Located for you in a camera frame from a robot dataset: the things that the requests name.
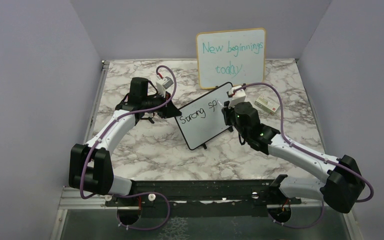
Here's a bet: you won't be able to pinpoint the white green eraser box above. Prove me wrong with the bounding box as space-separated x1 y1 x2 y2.
254 95 280 116

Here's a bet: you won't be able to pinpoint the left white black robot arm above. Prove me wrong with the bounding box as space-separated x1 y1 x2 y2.
68 77 182 206

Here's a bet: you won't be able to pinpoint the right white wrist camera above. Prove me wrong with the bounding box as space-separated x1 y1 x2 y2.
227 85 246 108

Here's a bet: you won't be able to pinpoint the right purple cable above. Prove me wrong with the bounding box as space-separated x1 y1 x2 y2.
228 82 375 229

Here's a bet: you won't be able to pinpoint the yellow framed whiteboard with writing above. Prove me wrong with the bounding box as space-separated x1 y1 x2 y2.
195 27 267 89

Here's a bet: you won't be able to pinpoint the black framed whiteboard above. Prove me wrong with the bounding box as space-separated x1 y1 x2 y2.
175 82 233 150

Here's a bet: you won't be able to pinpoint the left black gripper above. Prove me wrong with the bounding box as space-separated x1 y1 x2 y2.
142 90 182 119

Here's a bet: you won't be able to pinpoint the purple cable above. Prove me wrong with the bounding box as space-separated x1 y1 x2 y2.
228 82 375 229
79 65 178 232

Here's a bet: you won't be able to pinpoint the silver black whiteboard stand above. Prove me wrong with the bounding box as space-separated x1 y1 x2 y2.
200 126 234 150

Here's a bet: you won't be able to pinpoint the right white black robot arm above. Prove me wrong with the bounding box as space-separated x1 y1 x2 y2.
221 101 367 213

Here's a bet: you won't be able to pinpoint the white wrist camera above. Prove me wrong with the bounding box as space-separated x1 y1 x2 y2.
227 85 246 108
155 76 174 97

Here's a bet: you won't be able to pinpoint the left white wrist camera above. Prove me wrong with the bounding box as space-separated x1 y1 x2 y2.
155 76 174 97

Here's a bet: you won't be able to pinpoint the black marker cap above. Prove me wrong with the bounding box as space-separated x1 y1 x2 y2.
148 117 155 124

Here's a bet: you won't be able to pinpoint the black aluminium base frame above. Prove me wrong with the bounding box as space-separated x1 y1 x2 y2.
50 179 363 240

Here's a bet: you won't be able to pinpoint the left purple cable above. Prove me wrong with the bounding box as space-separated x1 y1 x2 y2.
79 65 178 232

